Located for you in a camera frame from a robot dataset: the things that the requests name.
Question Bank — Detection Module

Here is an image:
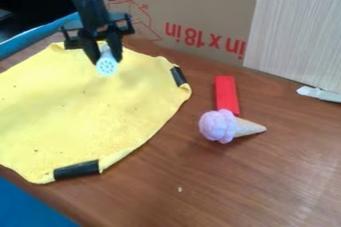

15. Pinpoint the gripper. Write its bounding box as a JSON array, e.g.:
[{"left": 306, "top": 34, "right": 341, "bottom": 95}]
[{"left": 58, "top": 12, "right": 137, "bottom": 66}]

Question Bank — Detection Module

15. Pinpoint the yellow cloth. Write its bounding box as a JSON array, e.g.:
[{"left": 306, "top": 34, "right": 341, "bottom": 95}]
[{"left": 0, "top": 41, "right": 193, "bottom": 185}]

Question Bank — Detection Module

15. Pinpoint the cardboard box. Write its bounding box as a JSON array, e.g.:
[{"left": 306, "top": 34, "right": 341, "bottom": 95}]
[{"left": 97, "top": 0, "right": 264, "bottom": 68}]

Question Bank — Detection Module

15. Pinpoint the red block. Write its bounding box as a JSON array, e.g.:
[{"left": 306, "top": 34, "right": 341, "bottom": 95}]
[{"left": 214, "top": 75, "right": 243, "bottom": 117}]

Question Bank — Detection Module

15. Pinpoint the pink toy ice cream cone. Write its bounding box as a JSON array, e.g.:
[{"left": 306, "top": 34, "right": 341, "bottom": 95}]
[{"left": 196, "top": 108, "right": 269, "bottom": 145}]

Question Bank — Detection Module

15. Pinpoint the white board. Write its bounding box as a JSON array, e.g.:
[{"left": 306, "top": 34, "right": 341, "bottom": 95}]
[{"left": 240, "top": 0, "right": 341, "bottom": 95}]

